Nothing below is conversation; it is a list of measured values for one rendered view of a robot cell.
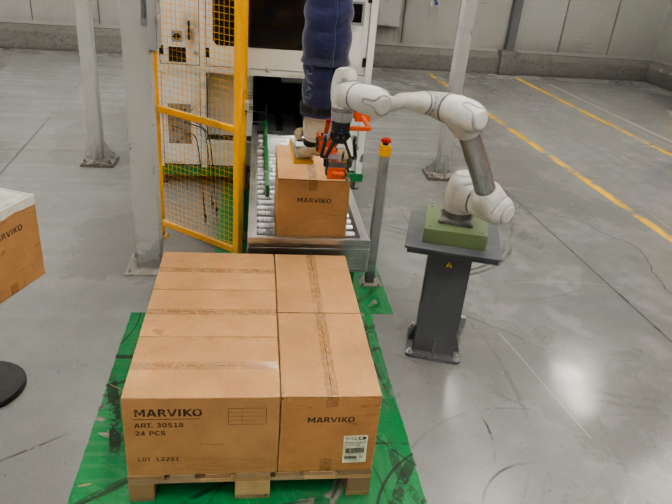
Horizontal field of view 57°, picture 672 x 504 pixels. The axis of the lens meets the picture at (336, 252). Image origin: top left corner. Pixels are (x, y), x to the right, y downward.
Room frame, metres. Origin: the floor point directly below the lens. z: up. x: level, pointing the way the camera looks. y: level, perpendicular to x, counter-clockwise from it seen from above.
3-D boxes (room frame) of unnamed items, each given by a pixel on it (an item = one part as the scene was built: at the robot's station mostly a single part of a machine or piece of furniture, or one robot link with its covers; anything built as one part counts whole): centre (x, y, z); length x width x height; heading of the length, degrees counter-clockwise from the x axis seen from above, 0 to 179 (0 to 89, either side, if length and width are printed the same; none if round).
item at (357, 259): (3.15, 0.16, 0.48); 0.70 x 0.03 x 0.15; 99
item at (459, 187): (3.07, -0.64, 1.00); 0.18 x 0.16 x 0.22; 41
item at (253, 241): (3.15, 0.16, 0.58); 0.70 x 0.03 x 0.06; 99
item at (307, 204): (3.48, 0.19, 0.75); 0.60 x 0.40 x 0.40; 8
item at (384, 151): (3.79, -0.25, 0.50); 0.07 x 0.07 x 1.00; 9
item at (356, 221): (4.35, 0.01, 0.50); 2.31 x 0.05 x 0.19; 9
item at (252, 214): (4.26, 0.66, 0.50); 2.31 x 0.05 x 0.19; 9
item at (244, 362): (2.43, 0.35, 0.34); 1.20 x 1.00 x 0.40; 9
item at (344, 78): (2.45, 0.02, 1.61); 0.13 x 0.11 x 0.16; 41
